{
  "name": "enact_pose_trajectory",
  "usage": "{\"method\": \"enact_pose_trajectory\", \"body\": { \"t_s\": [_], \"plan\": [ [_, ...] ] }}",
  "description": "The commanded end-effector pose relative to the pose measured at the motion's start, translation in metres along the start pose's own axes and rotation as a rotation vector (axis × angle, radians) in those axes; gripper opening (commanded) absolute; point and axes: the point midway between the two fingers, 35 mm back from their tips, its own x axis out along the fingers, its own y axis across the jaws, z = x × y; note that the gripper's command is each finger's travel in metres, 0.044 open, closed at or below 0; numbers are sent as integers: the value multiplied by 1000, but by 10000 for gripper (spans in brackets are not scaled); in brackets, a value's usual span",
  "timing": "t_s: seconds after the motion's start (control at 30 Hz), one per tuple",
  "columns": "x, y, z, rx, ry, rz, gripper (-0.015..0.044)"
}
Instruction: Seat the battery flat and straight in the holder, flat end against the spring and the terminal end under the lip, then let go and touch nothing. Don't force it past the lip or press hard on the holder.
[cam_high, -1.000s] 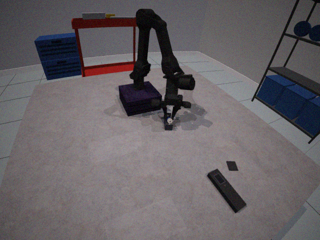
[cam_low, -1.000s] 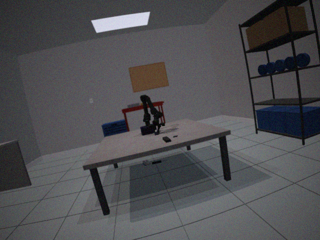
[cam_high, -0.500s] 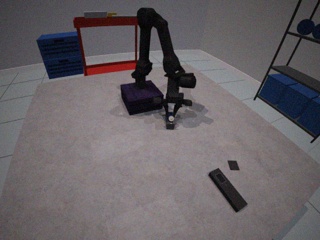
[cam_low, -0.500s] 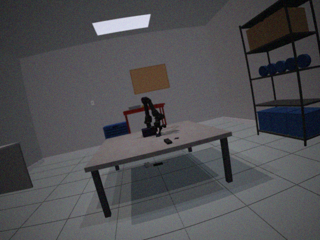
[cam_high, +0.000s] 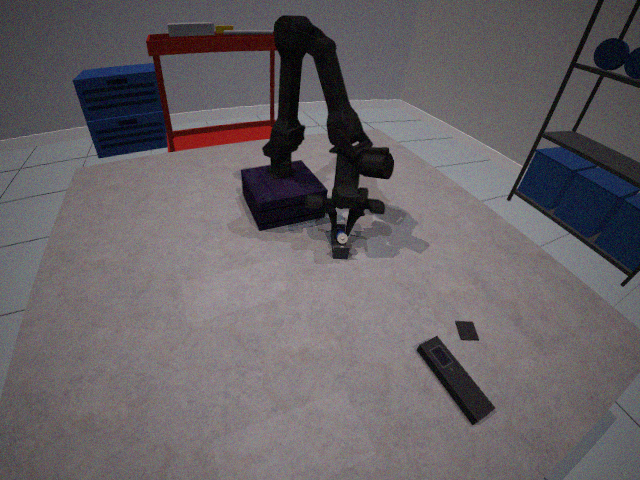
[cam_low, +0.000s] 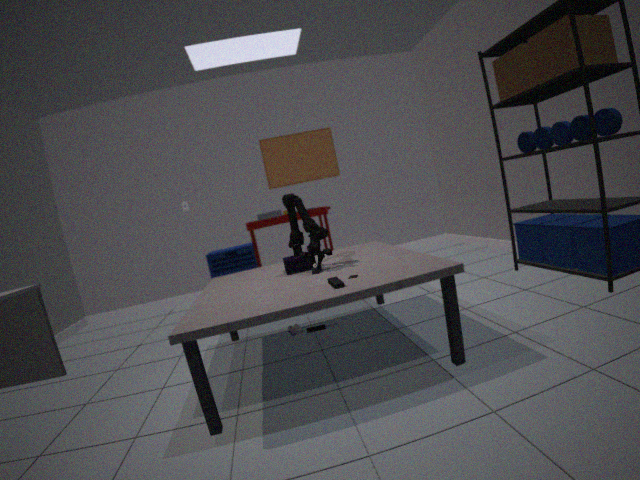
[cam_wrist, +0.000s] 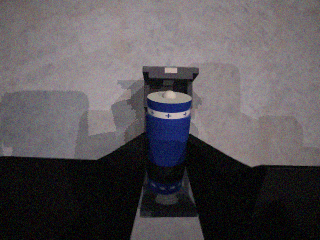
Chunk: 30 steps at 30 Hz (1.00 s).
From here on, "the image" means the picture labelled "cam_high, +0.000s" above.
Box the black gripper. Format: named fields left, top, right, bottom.
left=305, top=173, right=385, bottom=238

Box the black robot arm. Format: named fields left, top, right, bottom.
left=262, top=15, right=394, bottom=210

